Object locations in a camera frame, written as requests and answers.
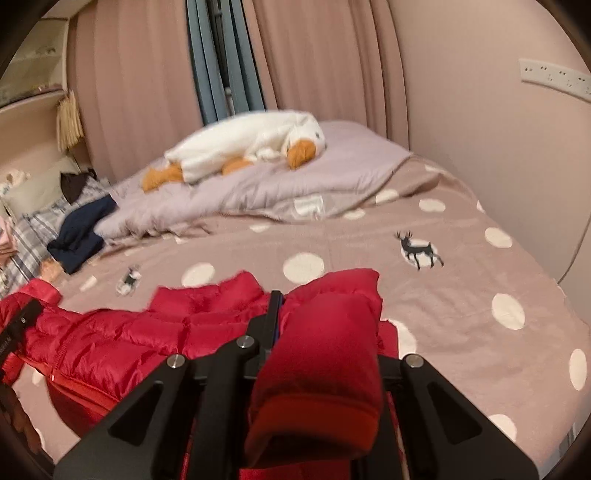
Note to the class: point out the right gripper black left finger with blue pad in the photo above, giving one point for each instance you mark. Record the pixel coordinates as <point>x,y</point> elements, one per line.
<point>186,420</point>

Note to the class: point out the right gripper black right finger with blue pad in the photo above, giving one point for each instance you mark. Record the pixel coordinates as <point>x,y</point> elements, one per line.
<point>432,431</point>

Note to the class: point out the red puffer jacket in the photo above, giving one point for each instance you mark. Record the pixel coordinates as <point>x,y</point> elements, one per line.
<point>315,406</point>

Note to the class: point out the pink clothes pile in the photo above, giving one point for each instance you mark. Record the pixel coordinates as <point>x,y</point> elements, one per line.
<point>8,245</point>

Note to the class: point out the plaid shirt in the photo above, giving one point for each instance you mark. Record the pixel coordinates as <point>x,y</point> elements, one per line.
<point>35,230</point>

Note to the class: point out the navy blue garment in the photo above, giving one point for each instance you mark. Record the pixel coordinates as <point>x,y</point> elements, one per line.
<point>76,241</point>

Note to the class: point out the polka dot bed sheet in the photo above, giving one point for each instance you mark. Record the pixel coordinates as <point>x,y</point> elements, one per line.
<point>459,289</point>

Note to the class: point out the small plush toys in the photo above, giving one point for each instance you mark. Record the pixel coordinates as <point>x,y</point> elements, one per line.
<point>13,179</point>

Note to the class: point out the black garment on pillow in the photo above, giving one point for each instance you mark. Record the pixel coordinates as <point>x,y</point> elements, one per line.
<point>72,184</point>

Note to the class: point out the striped hanging cloth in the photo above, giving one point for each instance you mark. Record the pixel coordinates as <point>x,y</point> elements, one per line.
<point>69,129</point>

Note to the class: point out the pink curtain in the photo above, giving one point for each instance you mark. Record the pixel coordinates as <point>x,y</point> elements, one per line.
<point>129,65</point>

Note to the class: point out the white goose plush toy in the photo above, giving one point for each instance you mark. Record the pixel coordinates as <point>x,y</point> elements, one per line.
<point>240,141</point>

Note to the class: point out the lilac duvet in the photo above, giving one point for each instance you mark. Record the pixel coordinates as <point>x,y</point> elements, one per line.
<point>355,166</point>

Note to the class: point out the blue curtain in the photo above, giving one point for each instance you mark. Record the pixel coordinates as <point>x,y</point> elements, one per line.
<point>224,69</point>

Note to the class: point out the white wall shelf unit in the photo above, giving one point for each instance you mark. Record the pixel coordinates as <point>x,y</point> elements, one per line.
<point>35,79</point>

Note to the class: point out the white wall power strip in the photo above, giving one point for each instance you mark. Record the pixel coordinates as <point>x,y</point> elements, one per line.
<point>562,79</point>

